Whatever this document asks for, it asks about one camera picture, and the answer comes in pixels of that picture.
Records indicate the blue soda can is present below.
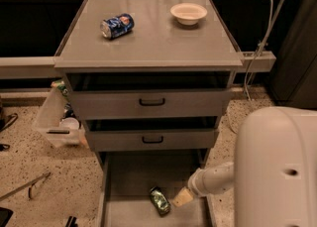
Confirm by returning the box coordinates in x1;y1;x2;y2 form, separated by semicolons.
100;13;135;40

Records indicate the white cup in bin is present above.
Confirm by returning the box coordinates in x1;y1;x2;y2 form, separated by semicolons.
59;117;80;129

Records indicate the grey top drawer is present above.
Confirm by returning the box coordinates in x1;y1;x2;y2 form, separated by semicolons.
66;71;231;120

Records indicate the green snack bag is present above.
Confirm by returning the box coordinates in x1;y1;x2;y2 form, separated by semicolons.
51;79;68;98

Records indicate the grey drawer cabinet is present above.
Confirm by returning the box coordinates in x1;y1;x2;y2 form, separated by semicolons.
55;0;242;160

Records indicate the green soda can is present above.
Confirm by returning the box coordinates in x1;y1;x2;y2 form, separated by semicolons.
150;186;171;215

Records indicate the black object bottom left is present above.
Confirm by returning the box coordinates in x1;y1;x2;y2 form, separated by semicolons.
0;207;13;227

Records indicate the grey drawer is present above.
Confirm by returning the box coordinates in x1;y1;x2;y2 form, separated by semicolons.
86;116;219;152
66;71;231;120
96;150;216;227

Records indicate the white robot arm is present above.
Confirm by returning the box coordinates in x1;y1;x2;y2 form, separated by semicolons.
172;107;317;227

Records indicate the grey bottom drawer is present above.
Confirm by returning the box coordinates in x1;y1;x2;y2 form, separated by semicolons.
96;150;216;227

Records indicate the dark cabinet at right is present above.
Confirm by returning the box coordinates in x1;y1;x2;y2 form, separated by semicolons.
268;0;317;109

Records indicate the white bowl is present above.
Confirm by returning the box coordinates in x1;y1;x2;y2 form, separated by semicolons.
170;3;207;26

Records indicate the white cable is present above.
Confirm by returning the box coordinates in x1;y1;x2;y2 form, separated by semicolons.
225;0;275;135

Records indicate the clear plastic bin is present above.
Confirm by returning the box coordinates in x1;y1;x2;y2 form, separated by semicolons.
32;88;85;148

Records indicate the metal rod on floor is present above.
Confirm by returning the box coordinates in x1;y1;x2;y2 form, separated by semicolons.
0;171;51;201

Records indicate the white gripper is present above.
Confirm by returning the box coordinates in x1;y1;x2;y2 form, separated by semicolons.
172;169;209;207

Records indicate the grey middle drawer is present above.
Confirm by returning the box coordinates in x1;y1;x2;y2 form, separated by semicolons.
86;116;219;152

